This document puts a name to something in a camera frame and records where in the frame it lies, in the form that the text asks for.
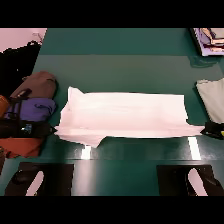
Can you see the black garment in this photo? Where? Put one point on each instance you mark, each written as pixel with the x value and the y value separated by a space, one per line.
pixel 20 128
pixel 215 130

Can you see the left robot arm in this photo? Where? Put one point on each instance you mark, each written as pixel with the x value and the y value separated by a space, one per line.
pixel 56 180

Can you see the rust red garment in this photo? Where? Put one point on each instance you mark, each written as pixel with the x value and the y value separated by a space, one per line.
pixel 20 146

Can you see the brown garment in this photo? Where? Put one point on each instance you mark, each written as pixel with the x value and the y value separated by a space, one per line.
pixel 38 85

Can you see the pale grey garment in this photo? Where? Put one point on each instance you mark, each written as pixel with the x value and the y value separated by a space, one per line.
pixel 213 98

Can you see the purple garment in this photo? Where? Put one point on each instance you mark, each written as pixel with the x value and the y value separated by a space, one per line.
pixel 33 108

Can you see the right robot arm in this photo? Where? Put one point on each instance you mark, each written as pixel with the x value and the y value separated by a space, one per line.
pixel 173 180

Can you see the white T-shirt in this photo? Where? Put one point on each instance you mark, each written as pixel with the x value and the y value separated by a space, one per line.
pixel 126 115

